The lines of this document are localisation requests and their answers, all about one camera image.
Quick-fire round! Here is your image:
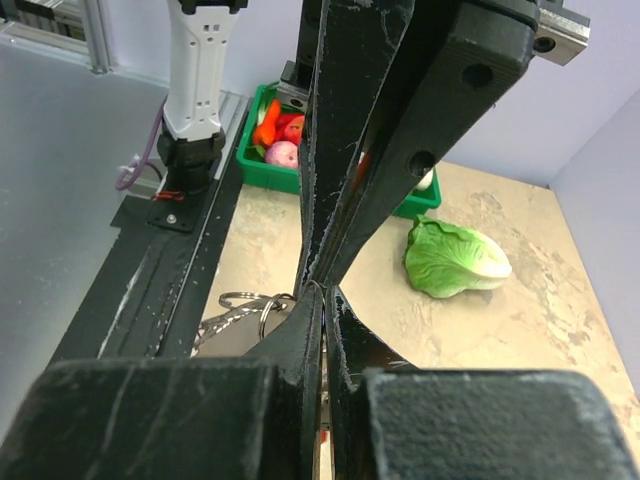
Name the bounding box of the red toy apple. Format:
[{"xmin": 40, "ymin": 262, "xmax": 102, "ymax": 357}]
[{"xmin": 275, "ymin": 113, "xmax": 305, "ymax": 146}]

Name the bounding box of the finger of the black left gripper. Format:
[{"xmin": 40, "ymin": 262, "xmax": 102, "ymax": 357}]
[
  {"xmin": 294, "ymin": 1, "xmax": 414, "ymax": 294},
  {"xmin": 321, "ymin": 5, "xmax": 534, "ymax": 286}
]

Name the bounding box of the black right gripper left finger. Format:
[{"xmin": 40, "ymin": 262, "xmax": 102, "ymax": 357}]
[{"xmin": 1, "ymin": 283, "xmax": 324, "ymax": 479}]

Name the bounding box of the green plastic basket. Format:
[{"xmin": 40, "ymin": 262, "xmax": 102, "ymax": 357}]
[{"xmin": 234, "ymin": 82, "xmax": 443, "ymax": 219}]

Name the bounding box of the green lettuce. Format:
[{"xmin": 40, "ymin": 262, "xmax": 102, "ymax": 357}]
[{"xmin": 403, "ymin": 215, "xmax": 512, "ymax": 299}]

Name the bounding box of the white toy radish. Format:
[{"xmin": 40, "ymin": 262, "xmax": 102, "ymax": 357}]
[{"xmin": 415, "ymin": 169, "xmax": 434, "ymax": 191}]

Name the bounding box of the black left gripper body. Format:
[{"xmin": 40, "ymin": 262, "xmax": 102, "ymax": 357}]
[{"xmin": 277, "ymin": 1, "xmax": 590, "ymax": 110}]

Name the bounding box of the orange toy carrot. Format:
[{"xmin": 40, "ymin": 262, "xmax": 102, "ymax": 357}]
[{"xmin": 252, "ymin": 98, "xmax": 281, "ymax": 148}]

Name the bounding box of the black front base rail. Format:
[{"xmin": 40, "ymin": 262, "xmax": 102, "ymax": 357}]
[{"xmin": 51, "ymin": 92, "xmax": 251, "ymax": 363}]

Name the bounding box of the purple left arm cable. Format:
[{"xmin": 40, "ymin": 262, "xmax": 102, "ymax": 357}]
[{"xmin": 115, "ymin": 104, "xmax": 167, "ymax": 191}]

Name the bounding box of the key bunch with red carabiner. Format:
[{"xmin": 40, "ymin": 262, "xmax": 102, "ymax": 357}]
[{"xmin": 191, "ymin": 292, "xmax": 296, "ymax": 357}]

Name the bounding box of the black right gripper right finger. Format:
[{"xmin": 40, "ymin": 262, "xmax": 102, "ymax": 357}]
[{"xmin": 325, "ymin": 289, "xmax": 636, "ymax": 479}]

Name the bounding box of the pink toy onion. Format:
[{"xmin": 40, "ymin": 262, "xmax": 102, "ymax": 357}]
[{"xmin": 265, "ymin": 140, "xmax": 299, "ymax": 170}]

